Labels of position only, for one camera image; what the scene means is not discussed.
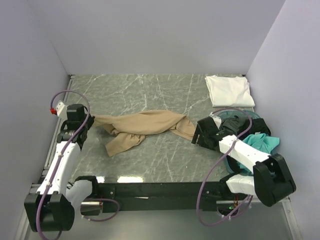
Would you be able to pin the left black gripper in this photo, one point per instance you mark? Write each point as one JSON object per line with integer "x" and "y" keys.
{"x": 90, "y": 121}

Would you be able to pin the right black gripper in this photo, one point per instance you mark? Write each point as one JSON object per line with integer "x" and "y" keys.
{"x": 200, "y": 141}

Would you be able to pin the tan t shirt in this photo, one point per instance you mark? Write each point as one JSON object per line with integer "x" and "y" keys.
{"x": 130, "y": 130}

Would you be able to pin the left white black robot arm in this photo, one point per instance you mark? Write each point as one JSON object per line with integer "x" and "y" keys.
{"x": 52, "y": 206}

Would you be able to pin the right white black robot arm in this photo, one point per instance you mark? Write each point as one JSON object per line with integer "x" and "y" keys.
{"x": 270, "y": 179}

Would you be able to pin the grey t shirt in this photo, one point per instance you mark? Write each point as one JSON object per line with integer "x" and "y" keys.
{"x": 234, "y": 125}

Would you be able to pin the teal plastic laundry basket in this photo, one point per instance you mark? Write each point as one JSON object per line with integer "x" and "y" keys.
{"x": 232, "y": 165}

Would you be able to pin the folded white t shirt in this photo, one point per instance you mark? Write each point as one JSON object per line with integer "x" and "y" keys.
{"x": 229, "y": 91}

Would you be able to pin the black t shirt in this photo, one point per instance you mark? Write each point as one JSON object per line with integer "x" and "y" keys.
{"x": 259, "y": 126}

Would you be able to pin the teal t shirt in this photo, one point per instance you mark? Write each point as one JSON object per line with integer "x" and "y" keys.
{"x": 262, "y": 142}

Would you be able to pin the black base beam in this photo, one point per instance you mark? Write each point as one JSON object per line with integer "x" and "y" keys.
{"x": 156, "y": 196}

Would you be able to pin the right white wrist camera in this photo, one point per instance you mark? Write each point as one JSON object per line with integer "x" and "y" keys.
{"x": 215, "y": 118}

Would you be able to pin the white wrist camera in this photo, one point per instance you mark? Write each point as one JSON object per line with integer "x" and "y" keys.
{"x": 60, "y": 110}
{"x": 215, "y": 118}

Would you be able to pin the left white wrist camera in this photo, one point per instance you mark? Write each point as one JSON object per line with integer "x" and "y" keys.
{"x": 60, "y": 110}

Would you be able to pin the aluminium rail frame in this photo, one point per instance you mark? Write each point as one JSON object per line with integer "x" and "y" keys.
{"x": 41, "y": 129}

